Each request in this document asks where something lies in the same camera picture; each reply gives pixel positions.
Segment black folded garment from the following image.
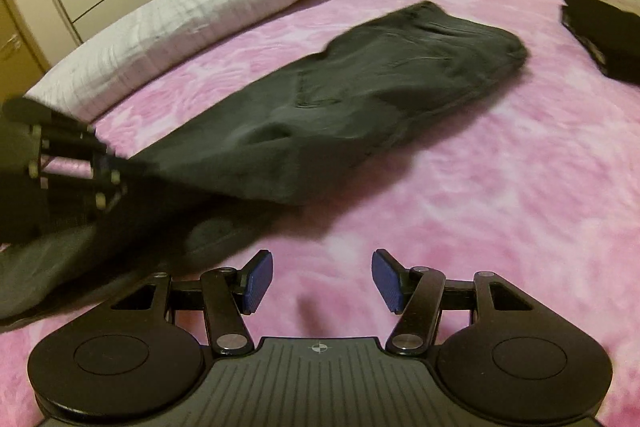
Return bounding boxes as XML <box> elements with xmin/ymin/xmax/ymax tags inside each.
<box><xmin>561</xmin><ymin>0</ymin><xmax>639</xmax><ymax>84</ymax></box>

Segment brown wooden door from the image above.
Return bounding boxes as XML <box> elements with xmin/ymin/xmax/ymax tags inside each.
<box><xmin>0</xmin><ymin>0</ymin><xmax>43</xmax><ymax>101</ymax></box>

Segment dark grey jeans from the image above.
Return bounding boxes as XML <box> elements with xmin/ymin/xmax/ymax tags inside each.
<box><xmin>1</xmin><ymin>1</ymin><xmax>527</xmax><ymax>331</ymax></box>

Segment white rolled duvet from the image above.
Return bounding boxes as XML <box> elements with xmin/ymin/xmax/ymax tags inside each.
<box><xmin>26</xmin><ymin>0</ymin><xmax>298</xmax><ymax>121</ymax></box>

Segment pink floral bedspread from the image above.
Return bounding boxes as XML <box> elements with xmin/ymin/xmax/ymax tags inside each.
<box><xmin>0</xmin><ymin>0</ymin><xmax>640</xmax><ymax>427</ymax></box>

